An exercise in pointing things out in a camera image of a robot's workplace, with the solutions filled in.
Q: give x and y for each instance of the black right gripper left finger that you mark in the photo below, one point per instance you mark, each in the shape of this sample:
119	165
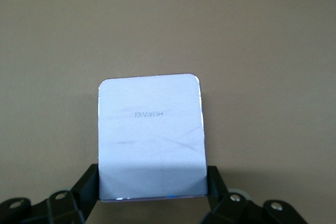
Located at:
84	197

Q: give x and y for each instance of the lavender folding phone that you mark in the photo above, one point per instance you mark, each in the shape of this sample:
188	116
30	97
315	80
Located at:
149	142

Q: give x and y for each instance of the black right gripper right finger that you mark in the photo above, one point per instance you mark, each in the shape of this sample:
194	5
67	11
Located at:
220	200

